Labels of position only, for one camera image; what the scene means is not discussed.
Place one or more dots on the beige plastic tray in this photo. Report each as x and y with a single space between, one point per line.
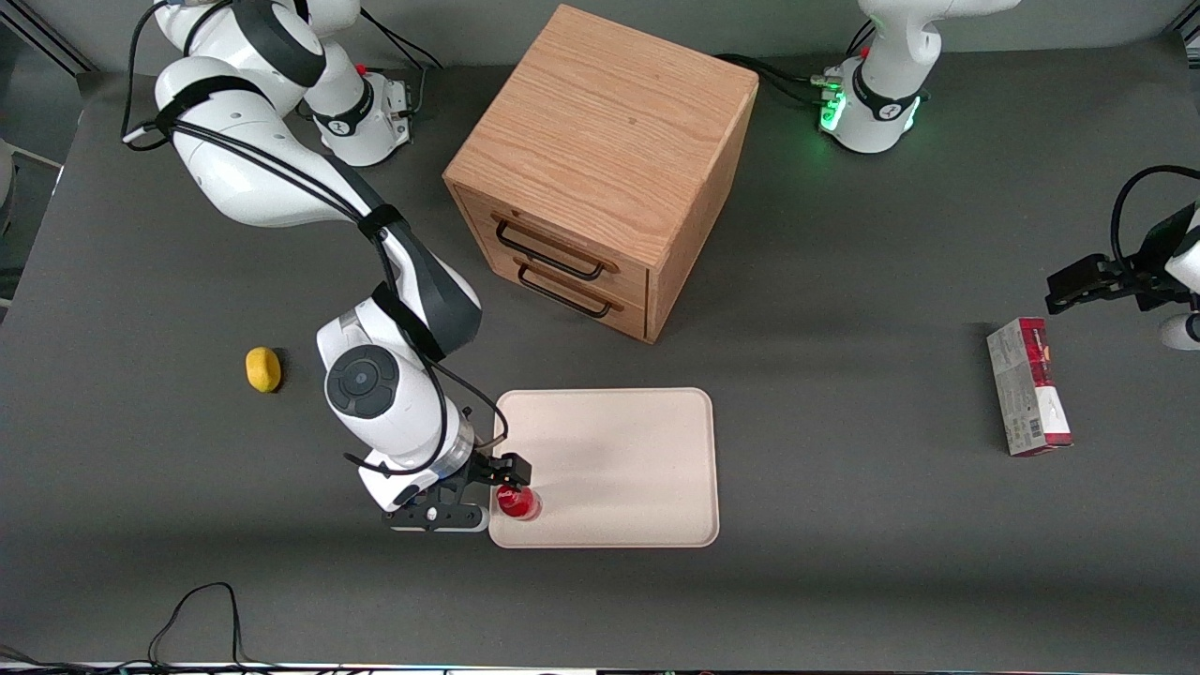
619 459

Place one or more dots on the red coke bottle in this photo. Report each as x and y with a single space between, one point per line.
518 504

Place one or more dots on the aluminium frame rail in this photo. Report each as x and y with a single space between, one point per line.
1189 34
47 37

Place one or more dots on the grey red carton box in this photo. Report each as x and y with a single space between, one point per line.
1027 389

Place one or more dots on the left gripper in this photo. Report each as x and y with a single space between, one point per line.
1146 275

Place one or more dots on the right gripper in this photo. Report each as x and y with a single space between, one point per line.
484 468

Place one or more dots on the yellow lemon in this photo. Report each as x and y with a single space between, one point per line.
263 369

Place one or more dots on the wooden drawer cabinet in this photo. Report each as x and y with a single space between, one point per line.
609 141

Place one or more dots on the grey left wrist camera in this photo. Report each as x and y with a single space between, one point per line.
1181 332

